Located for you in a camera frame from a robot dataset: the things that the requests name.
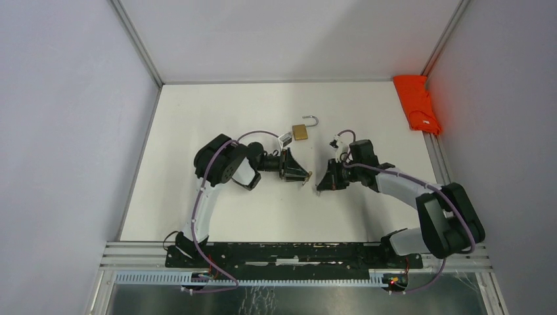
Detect small brass padlock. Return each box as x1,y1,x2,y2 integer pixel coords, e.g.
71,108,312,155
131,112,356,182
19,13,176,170
302,171,313,186

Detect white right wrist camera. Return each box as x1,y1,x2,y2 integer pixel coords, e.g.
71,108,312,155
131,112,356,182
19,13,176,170
329,135,349,162

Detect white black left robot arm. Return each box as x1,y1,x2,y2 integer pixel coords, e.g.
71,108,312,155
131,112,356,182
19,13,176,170
173,134,311,268

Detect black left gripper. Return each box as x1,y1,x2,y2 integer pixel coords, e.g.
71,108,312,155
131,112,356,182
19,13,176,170
256,148,309,182

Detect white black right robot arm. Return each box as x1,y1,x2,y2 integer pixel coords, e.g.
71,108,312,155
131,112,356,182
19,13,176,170
317,136,485,268

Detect aluminium front frame rail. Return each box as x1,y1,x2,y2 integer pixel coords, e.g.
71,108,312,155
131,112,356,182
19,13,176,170
87,241,508,314

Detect orange folded cloth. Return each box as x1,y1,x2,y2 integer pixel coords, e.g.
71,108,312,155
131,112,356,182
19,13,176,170
393,75,443,136

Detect aluminium corner frame post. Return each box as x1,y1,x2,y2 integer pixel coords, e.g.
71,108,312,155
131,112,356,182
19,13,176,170
420,0,473,77

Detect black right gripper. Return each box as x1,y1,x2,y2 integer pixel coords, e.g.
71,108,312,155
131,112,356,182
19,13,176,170
317,158,363,190

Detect left aluminium corner post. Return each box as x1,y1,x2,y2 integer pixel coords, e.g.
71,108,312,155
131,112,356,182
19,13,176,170
108,0,164,89

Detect large brass padlock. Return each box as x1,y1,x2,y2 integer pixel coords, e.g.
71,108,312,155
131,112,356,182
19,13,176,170
291,115,319,141

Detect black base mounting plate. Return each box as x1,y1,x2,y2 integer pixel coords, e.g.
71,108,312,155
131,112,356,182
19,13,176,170
165,242,424,281

